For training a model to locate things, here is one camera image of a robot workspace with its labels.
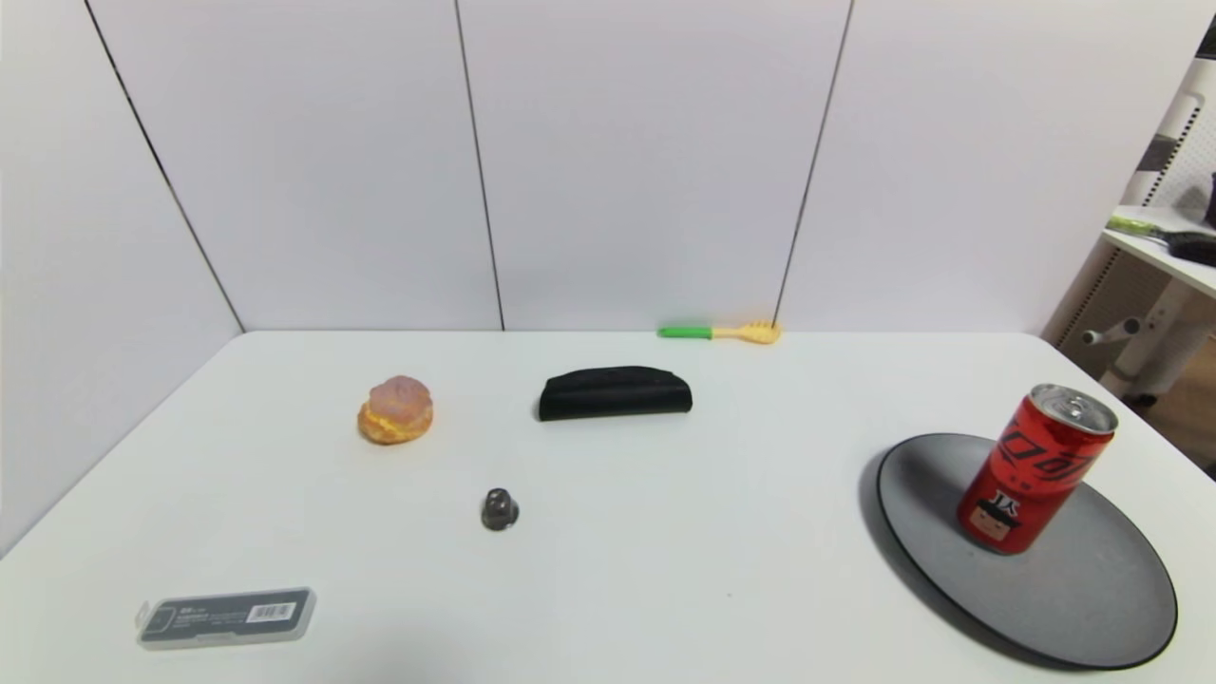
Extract red soda can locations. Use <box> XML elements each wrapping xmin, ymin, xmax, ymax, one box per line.
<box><xmin>957</xmin><ymin>384</ymin><xmax>1119</xmax><ymax>556</ymax></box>

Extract gray round plate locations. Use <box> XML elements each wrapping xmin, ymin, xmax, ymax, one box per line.
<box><xmin>876</xmin><ymin>433</ymin><xmax>1179</xmax><ymax>670</ymax></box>

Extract black fabric pouch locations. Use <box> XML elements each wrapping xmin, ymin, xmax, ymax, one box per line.
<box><xmin>539</xmin><ymin>366</ymin><xmax>694</xmax><ymax>422</ymax></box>

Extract small dark gray knob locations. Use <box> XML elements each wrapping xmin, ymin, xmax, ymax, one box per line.
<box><xmin>481</xmin><ymin>487</ymin><xmax>520</xmax><ymax>531</ymax></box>

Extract toy cream puff pastry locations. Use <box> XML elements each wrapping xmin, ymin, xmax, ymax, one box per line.
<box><xmin>357</xmin><ymin>375</ymin><xmax>434</xmax><ymax>446</ymax></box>

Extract clear case with black label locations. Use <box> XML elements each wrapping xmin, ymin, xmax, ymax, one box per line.
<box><xmin>136</xmin><ymin>587</ymin><xmax>316</xmax><ymax>651</ymax></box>

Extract green tool on desk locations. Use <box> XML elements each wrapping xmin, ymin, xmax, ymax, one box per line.
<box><xmin>1106</xmin><ymin>216</ymin><xmax>1188</xmax><ymax>239</ymax></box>

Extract white background desk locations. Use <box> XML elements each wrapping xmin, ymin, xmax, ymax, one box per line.
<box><xmin>1083</xmin><ymin>204</ymin><xmax>1216</xmax><ymax>400</ymax></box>

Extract white pegboard panel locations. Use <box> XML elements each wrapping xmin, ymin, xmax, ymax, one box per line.
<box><xmin>1121</xmin><ymin>19</ymin><xmax>1216</xmax><ymax>221</ymax></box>

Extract yellow toy fork green handle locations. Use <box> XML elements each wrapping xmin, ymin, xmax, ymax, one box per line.
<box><xmin>657</xmin><ymin>320</ymin><xmax>783</xmax><ymax>345</ymax></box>

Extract white desk crank handle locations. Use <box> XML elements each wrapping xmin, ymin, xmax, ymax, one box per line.
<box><xmin>1083</xmin><ymin>317</ymin><xmax>1141</xmax><ymax>346</ymax></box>

